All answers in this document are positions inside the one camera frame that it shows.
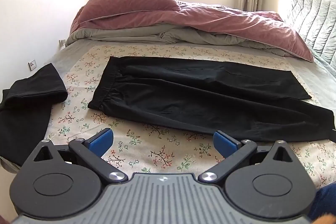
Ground black pants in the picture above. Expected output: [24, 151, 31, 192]
[88, 56, 336, 143]

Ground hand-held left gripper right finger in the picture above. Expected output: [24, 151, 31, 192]
[199, 131, 295, 184]

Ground black garment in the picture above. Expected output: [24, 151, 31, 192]
[0, 63, 69, 165]

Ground grey bed sheet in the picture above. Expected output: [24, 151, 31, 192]
[0, 40, 336, 188]

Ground grey quilted headboard cover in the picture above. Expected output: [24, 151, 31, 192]
[285, 0, 336, 67]

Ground pink pillow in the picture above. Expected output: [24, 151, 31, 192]
[79, 0, 179, 26]

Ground floral bed sheet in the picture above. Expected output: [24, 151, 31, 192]
[43, 44, 335, 188]

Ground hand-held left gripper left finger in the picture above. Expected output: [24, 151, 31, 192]
[33, 128, 126, 184]

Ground pink and grey duvet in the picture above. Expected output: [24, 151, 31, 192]
[65, 1, 314, 63]

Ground person's blue clothing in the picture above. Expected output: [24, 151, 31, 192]
[308, 184, 336, 224]

